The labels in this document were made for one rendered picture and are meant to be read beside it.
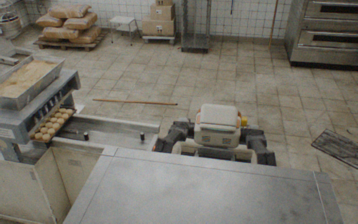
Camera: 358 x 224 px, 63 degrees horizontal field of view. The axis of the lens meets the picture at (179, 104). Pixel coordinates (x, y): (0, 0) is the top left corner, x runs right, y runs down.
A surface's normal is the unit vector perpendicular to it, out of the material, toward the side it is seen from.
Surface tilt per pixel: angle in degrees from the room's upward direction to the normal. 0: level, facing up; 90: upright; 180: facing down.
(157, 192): 0
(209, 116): 43
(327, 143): 0
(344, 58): 93
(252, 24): 90
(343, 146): 0
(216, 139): 99
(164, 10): 87
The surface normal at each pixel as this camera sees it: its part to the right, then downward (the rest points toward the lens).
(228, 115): -0.12, -0.22
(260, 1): -0.18, 0.56
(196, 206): 0.00, -0.82
